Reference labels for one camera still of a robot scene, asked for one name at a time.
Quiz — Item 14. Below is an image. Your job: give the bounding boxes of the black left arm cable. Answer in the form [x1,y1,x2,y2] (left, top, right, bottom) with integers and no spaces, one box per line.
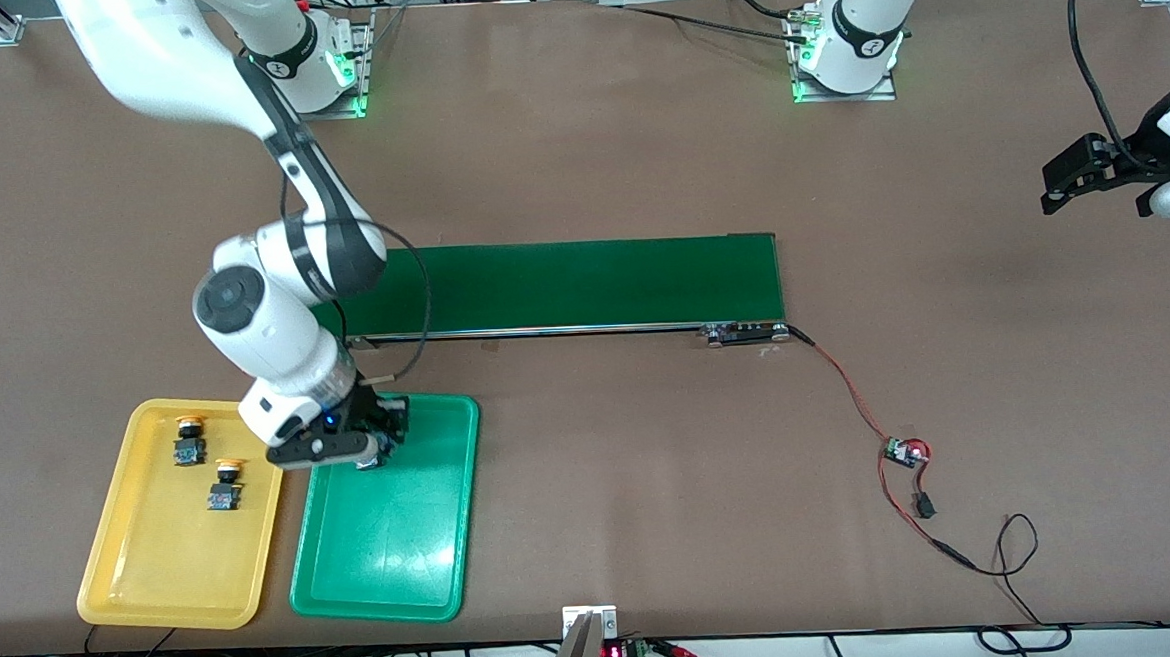
[1067,0,1154,176]

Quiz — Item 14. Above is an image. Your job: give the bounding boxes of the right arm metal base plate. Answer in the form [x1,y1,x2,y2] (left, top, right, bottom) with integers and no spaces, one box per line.
[256,7,382,125]

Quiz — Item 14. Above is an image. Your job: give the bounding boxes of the green conveyor belt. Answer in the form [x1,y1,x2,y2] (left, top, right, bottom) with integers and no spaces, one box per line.
[306,225,792,370]

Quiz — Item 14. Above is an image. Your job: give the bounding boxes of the thin black cable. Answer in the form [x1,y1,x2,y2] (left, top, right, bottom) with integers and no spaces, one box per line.
[930,510,1076,657]

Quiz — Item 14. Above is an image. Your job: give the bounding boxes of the small green circuit board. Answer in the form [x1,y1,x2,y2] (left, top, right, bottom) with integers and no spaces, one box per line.
[881,434,933,471]

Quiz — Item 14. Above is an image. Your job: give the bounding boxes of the yellow plastic tray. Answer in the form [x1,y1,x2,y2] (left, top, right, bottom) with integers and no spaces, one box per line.
[66,390,304,638]

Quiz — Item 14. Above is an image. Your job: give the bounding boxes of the yellow push button switch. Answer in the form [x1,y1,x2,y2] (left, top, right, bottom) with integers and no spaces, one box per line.
[203,456,246,514]
[170,414,211,469]

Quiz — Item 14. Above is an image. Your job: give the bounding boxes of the black power cable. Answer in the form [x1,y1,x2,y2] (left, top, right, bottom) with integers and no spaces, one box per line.
[593,0,817,59]

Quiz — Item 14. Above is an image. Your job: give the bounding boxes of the long black right arm cable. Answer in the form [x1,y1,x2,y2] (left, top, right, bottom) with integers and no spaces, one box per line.
[276,157,439,390]

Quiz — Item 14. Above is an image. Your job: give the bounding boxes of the green plastic tray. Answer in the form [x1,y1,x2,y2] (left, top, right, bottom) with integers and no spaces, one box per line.
[278,383,491,631]

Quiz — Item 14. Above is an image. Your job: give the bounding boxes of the green push button switch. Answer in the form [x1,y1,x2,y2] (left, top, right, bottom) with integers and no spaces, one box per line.
[353,434,395,473]

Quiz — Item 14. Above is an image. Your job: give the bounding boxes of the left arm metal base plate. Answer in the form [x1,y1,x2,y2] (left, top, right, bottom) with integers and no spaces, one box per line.
[786,0,901,107]

